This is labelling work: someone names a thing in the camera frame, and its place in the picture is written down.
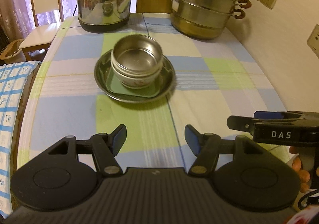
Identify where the single beige wall socket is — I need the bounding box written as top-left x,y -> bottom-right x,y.
307,24 -> 319,58

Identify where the person's right hand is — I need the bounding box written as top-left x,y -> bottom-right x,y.
289,146 -> 311,192

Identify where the white ceramic bowl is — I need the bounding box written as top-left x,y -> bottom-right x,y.
112,63 -> 162,89

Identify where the red white cloth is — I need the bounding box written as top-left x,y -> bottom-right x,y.
285,205 -> 319,224

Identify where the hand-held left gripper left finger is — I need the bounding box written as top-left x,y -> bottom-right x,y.
47,124 -> 127,178

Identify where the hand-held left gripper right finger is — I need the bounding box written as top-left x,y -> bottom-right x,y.
184,125 -> 269,177

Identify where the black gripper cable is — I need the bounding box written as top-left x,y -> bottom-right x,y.
298,188 -> 319,211

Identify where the stainless steel steamer pot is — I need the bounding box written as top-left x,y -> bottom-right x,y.
159,0 -> 252,40

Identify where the stainless steel bowl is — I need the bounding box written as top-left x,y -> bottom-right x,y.
110,35 -> 164,73

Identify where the round beige basin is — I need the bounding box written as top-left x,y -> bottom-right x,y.
0,39 -> 25,65

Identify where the sheer purple curtain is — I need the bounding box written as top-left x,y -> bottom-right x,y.
0,0 -> 139,47

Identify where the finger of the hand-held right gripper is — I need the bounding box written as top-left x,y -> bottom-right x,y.
226,115 -> 257,132
254,111 -> 311,121

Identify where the large stainless steel plate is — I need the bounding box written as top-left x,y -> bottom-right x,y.
94,49 -> 175,103

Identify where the white wooden chair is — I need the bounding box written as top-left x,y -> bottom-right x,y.
19,0 -> 65,61

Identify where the cream plastic bowl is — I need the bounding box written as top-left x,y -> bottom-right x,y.
111,61 -> 163,78

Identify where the green square plate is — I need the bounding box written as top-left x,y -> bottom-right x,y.
106,67 -> 161,97

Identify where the blue checked blanket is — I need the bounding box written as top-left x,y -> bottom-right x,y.
0,61 -> 41,217

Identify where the checked pastel tablecloth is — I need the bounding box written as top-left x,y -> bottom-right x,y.
16,12 -> 292,172

